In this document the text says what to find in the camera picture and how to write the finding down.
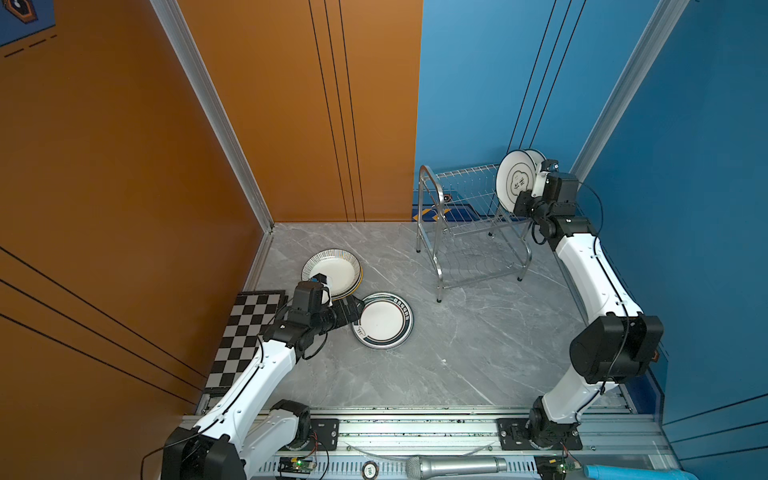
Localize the green circuit board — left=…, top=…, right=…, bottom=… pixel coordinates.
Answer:
left=276, top=457, right=318, bottom=479

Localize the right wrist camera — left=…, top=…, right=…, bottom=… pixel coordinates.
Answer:
left=532, top=158, right=559, bottom=198

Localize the silver wire dish rack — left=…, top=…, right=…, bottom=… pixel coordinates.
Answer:
left=414, top=164, right=533, bottom=302

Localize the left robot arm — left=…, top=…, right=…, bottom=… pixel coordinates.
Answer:
left=157, top=274, right=365, bottom=479

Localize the white plate flower emblem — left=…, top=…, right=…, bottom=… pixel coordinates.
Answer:
left=495, top=150, right=536, bottom=213

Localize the light blue cylinder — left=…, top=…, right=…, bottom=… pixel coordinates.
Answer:
left=583, top=465, right=698, bottom=480

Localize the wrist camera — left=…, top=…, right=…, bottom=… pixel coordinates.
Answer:
left=532, top=158, right=559, bottom=198
left=310, top=273, right=332, bottom=305

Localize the black white chessboard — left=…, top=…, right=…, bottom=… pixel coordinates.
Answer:
left=204, top=290, right=288, bottom=395

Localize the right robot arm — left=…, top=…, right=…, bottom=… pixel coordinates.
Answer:
left=515, top=172, right=664, bottom=449

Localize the white deep plate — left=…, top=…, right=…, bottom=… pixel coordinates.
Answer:
left=301, top=248, right=362, bottom=299

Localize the round black white sticker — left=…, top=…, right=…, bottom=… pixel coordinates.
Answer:
left=361, top=461, right=379, bottom=480

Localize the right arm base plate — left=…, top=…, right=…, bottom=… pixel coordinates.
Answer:
left=496, top=418, right=583, bottom=451

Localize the aluminium rail frame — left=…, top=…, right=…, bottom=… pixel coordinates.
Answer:
left=250, top=409, right=682, bottom=479

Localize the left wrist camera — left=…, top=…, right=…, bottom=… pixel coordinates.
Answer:
left=310, top=273, right=332, bottom=305

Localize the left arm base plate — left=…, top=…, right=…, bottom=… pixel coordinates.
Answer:
left=278, top=417, right=340, bottom=452

